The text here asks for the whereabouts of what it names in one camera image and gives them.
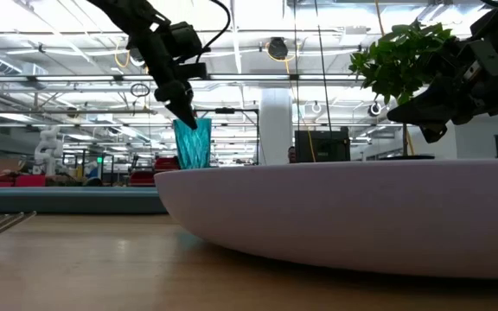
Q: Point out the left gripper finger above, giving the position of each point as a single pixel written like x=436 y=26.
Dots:
x=184 y=114

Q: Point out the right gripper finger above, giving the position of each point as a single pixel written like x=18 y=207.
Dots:
x=430 y=108
x=434 y=131

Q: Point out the teal translucent plastic cup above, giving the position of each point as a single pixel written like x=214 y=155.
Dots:
x=193 y=149

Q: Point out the lavender round plate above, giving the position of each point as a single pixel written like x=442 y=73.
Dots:
x=340 y=216

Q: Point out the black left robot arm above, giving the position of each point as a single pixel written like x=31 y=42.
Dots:
x=123 y=10

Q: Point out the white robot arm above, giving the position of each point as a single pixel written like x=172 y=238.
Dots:
x=48 y=149

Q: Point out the red tool chest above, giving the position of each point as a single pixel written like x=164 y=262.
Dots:
x=162 y=164

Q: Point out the green leafy plant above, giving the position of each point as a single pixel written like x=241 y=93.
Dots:
x=398 y=60

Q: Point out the white column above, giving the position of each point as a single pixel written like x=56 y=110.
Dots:
x=275 y=129

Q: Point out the black cabinet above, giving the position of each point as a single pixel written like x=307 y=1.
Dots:
x=322 y=147

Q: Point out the person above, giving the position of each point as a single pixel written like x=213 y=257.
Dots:
x=291 y=154

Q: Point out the red storage bin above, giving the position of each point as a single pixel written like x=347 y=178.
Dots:
x=24 y=180

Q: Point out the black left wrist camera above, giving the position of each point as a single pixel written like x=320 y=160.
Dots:
x=186 y=41

